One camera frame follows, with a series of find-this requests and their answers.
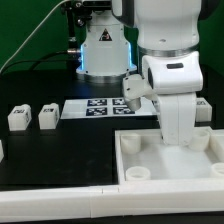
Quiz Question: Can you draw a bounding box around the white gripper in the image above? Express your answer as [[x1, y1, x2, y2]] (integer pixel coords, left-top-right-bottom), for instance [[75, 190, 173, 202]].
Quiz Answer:
[[122, 74, 196, 146]]

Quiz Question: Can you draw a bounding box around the white square tabletop tray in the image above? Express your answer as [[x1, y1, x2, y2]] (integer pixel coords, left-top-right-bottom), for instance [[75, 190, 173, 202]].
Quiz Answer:
[[115, 127, 224, 184]]

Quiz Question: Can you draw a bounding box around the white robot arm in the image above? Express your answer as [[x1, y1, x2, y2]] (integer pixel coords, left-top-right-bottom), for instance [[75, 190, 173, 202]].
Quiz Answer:
[[78, 0, 221, 145]]

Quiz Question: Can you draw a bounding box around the white sheet with tags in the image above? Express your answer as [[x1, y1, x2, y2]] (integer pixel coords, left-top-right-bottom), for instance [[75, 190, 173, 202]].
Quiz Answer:
[[61, 97, 156, 119]]

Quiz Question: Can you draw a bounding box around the white front obstacle bar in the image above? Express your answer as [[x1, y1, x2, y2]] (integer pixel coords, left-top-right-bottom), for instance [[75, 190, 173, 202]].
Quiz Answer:
[[0, 179, 224, 223]]

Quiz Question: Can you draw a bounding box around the white part left edge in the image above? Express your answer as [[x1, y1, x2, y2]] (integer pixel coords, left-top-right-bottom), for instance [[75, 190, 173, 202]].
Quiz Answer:
[[0, 140, 4, 163]]

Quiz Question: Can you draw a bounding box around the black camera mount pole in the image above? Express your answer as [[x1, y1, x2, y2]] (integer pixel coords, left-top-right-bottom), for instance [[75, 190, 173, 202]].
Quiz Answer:
[[60, 0, 88, 68]]

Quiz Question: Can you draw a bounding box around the black cable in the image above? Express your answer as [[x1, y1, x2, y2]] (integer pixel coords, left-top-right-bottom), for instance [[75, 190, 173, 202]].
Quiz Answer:
[[0, 49, 83, 78]]

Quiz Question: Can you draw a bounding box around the white cable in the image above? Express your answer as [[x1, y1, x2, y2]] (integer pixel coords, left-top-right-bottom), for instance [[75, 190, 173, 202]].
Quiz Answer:
[[0, 0, 73, 75]]

